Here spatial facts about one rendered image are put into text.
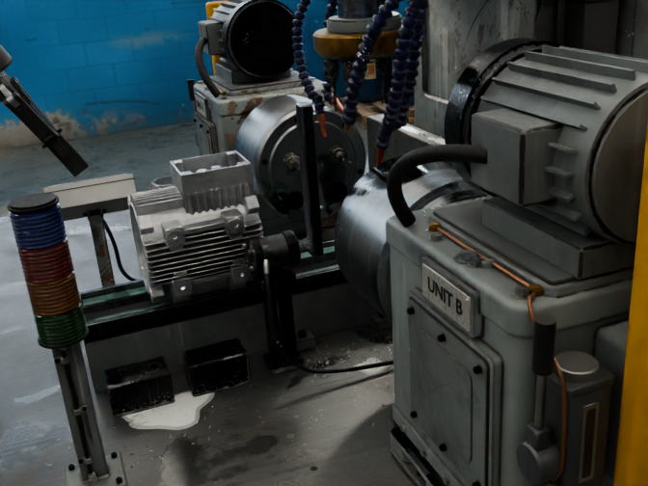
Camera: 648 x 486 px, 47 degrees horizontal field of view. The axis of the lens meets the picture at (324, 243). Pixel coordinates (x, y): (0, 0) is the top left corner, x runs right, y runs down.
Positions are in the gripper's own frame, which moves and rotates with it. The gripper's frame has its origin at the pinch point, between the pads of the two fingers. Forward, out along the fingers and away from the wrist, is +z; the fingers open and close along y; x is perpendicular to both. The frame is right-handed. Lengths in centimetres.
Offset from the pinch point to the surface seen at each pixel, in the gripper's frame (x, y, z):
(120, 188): -1.3, 15.3, 14.4
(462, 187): -42, -43, 27
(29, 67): 43, 555, 43
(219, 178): -17.2, -10.6, 15.9
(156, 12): -70, 552, 69
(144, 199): -5.4, -7.7, 11.6
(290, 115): -37.0, 16.2, 24.4
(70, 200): 7.0, 14.8, 10.2
